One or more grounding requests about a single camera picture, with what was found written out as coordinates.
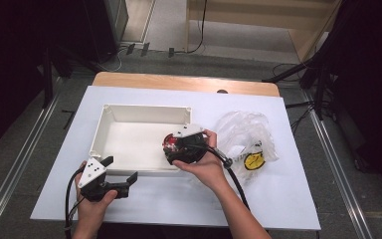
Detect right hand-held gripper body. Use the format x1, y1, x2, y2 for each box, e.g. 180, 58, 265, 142
163, 122, 211, 166

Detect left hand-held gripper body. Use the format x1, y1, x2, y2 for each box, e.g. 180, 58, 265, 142
78, 156, 130, 203

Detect red round packet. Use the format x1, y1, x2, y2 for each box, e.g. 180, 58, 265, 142
162, 132, 181, 154

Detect white plastic box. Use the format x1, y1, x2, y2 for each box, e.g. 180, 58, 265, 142
89, 103, 193, 177

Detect clear plastic bag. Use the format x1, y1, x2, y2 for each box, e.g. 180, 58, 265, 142
213, 111, 281, 185

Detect person's left hand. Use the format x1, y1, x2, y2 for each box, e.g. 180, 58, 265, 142
74, 161, 118, 227

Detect person's right hand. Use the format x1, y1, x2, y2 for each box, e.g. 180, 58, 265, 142
172, 128, 229, 194

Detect white board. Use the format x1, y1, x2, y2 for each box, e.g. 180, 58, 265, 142
29, 85, 322, 231

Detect yellow round packet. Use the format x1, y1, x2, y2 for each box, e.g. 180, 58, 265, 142
243, 151, 267, 171

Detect person's dark clothing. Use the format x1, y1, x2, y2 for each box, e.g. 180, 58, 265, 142
97, 222, 233, 239

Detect wooden table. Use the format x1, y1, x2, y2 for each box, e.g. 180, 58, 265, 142
92, 71, 282, 98

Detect black metal stand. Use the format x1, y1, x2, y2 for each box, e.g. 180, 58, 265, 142
41, 46, 74, 109

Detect black cabinet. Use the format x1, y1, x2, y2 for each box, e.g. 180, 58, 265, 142
83, 0, 129, 63

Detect wooden shelf unit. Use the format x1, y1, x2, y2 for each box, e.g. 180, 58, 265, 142
184, 0, 342, 64

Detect black tripod stand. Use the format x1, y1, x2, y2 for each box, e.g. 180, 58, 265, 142
262, 49, 337, 120

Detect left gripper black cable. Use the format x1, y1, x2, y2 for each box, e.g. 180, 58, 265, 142
64, 165, 86, 239

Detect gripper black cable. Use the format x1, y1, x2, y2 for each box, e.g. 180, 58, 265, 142
207, 145, 252, 212
64, 165, 86, 239

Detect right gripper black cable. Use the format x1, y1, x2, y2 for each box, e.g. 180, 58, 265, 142
207, 145, 252, 212

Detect aluminium floor rail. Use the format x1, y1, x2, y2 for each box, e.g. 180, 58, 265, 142
301, 89, 376, 239
0, 78, 64, 238

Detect white floor cable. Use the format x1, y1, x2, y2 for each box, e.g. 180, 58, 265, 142
95, 46, 128, 73

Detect black floor cables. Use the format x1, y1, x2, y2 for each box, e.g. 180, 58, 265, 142
272, 63, 326, 133

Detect black hanging cable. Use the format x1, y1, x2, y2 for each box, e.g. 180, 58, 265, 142
173, 0, 209, 55

